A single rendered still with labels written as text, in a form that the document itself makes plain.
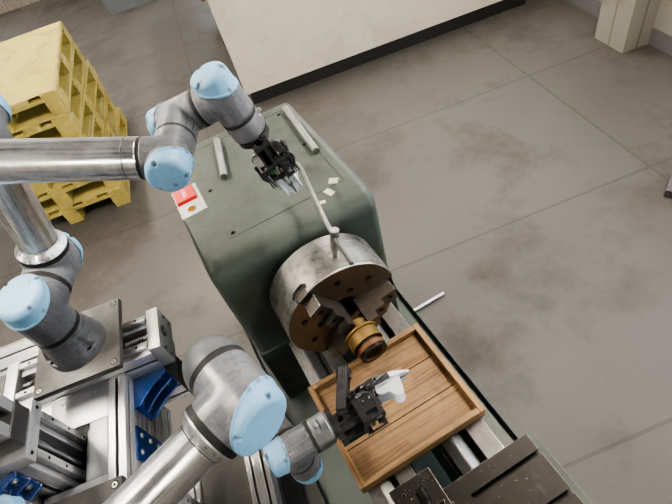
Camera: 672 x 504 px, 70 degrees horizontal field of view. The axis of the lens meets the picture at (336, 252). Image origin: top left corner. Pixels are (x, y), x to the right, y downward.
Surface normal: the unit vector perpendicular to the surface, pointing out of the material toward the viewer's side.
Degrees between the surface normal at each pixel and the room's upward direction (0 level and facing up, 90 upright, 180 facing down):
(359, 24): 90
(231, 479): 0
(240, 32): 90
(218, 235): 0
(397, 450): 0
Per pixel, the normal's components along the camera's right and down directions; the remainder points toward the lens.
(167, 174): 0.10, 0.75
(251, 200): -0.20, -0.63
